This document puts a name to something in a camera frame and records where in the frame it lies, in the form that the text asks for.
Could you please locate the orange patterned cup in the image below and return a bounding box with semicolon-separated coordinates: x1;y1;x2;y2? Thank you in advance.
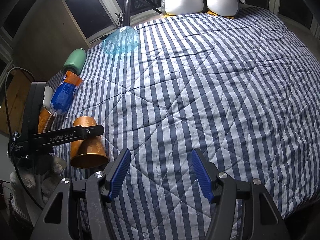
69;115;110;169
38;107;55;133

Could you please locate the white cylindrical cup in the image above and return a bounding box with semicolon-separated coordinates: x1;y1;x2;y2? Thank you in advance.
42;86;53;110

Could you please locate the green cylindrical cup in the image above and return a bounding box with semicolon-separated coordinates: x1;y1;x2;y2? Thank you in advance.
62;48;87;76

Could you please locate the clear blue plastic cup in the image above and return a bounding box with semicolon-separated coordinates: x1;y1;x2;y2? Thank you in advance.
102;26;140;55

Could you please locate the white gloved left hand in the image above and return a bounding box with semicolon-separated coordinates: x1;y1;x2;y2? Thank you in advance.
10;155;67;225

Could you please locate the blue labelled plastic bottle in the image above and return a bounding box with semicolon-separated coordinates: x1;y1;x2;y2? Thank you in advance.
50;70;82;115

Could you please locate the wooden plank headboard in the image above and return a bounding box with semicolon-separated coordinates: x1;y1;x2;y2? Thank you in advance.
1;70;32;137

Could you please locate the striped blue white quilt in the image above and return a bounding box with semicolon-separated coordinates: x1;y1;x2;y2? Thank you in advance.
52;7;319;239

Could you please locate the tall brown wooden board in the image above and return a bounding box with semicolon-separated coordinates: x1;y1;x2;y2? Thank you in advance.
12;0;89;81

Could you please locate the black light tripod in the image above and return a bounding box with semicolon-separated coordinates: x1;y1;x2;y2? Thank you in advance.
115;0;162;28

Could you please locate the black power cable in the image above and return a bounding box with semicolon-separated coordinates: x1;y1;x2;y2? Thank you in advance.
2;67;46;210

